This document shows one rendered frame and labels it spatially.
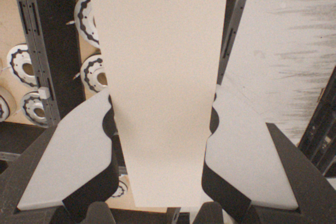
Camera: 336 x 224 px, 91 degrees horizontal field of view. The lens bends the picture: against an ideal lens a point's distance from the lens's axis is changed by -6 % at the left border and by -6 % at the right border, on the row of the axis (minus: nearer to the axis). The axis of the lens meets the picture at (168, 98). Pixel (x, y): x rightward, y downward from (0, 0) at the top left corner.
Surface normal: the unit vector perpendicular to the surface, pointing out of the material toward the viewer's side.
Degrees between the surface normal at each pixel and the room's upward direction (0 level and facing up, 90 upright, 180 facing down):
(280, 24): 0
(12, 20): 0
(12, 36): 0
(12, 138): 90
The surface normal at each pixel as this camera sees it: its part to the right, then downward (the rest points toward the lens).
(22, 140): 0.13, -0.85
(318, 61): 0.00, 0.51
